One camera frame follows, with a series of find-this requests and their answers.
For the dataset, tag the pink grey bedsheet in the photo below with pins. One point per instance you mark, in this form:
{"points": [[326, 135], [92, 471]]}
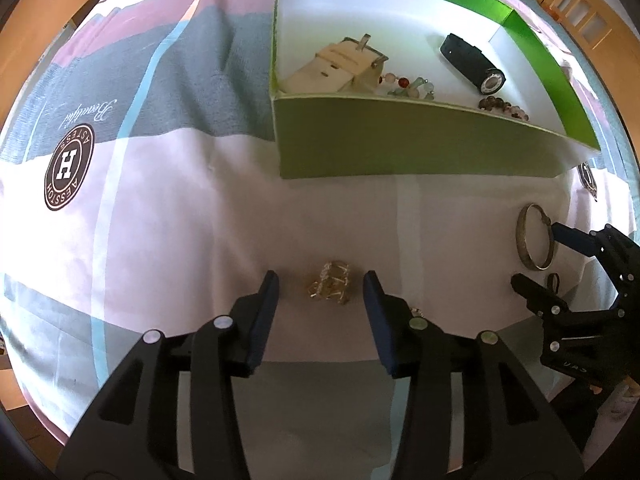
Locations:
{"points": [[141, 190]]}

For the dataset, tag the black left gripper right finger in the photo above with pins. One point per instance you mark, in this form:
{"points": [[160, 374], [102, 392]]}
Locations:
{"points": [[473, 412]]}

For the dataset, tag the bronze metal bangle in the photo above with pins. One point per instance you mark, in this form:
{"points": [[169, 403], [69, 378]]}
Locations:
{"points": [[521, 240]]}

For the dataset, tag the wooden headboard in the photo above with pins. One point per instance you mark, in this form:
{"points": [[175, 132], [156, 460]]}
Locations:
{"points": [[27, 29]]}

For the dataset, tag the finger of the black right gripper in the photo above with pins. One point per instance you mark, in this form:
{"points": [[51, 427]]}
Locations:
{"points": [[545, 309], [617, 253]]}

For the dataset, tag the green cardboard box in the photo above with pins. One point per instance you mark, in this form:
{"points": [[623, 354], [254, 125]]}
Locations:
{"points": [[425, 117]]}

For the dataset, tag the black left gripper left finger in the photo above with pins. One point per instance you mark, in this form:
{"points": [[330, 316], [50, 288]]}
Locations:
{"points": [[167, 411]]}

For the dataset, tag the black wrist watch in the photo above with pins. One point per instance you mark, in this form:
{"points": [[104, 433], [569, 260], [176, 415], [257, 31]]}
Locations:
{"points": [[472, 64]]}

